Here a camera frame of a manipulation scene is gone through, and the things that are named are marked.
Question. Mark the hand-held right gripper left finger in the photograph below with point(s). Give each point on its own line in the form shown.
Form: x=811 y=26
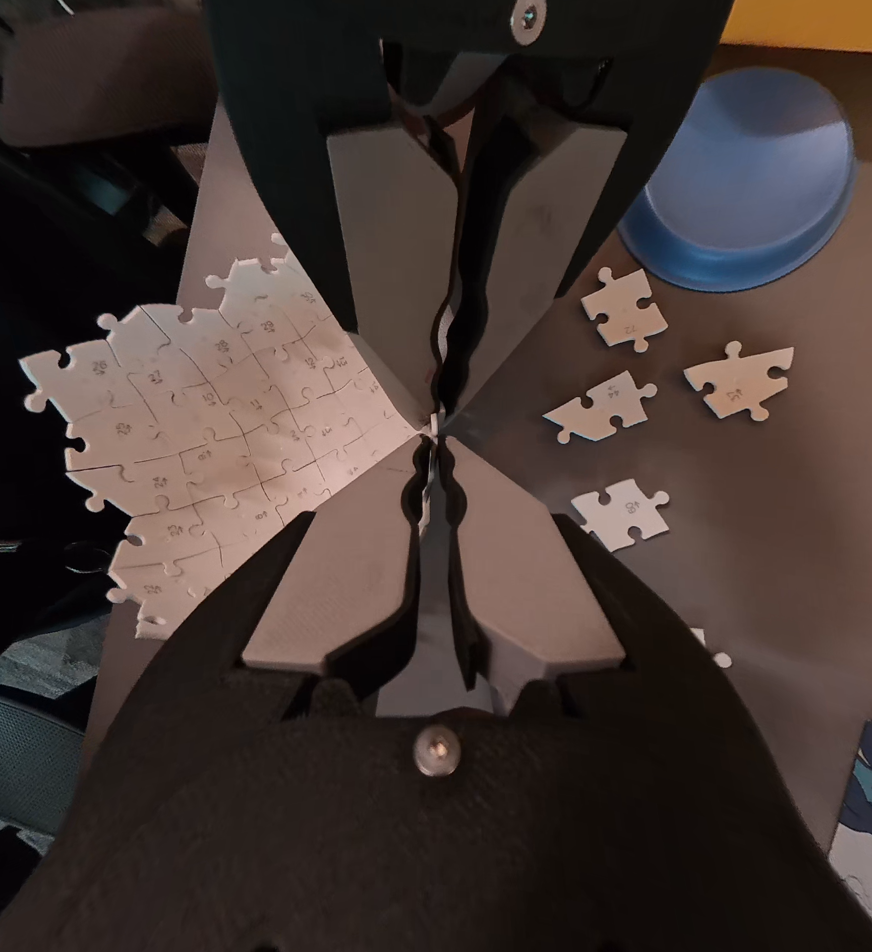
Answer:
x=331 y=587

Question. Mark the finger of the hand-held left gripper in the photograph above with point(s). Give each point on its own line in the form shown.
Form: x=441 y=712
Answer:
x=391 y=238
x=532 y=238

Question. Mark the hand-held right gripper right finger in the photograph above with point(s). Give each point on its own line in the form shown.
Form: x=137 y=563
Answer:
x=532 y=587

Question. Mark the single white puzzle piece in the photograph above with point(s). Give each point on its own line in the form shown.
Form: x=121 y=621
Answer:
x=625 y=309
x=625 y=513
x=436 y=424
x=740 y=383
x=599 y=405
x=707 y=647

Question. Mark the assembled white puzzle section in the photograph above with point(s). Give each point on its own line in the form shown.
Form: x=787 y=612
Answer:
x=220 y=431

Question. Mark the blue plastic dish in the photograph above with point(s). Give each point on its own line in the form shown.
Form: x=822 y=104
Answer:
x=748 y=178

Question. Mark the yellow plastic bin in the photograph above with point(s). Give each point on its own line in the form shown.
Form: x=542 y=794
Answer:
x=815 y=22

